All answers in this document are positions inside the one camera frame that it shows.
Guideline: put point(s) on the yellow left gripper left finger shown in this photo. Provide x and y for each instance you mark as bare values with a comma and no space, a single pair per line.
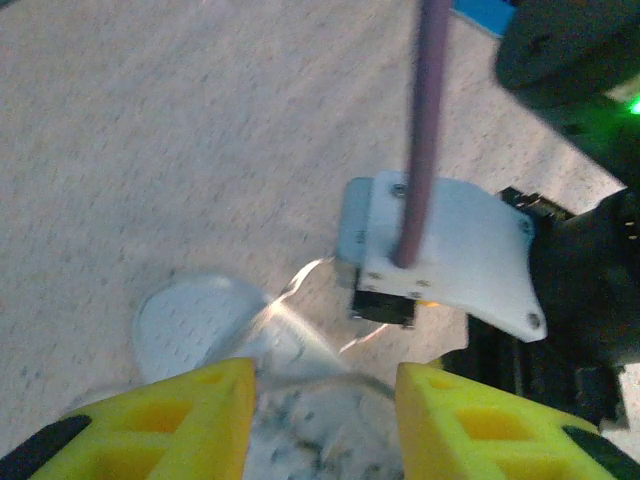
190,450

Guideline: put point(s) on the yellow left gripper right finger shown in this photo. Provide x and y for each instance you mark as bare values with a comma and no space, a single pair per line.
450,450

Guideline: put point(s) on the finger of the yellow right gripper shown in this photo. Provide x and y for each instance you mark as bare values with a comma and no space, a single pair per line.
382,309

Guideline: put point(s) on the white shoelace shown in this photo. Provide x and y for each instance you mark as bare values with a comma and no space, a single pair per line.
300,277

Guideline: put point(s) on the white sneaker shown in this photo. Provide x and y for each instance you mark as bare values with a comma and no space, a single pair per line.
200,320

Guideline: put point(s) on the blue table edge trim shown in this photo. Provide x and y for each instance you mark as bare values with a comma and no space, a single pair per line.
482,12

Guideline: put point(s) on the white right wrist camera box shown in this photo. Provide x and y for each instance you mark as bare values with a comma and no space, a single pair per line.
465,250

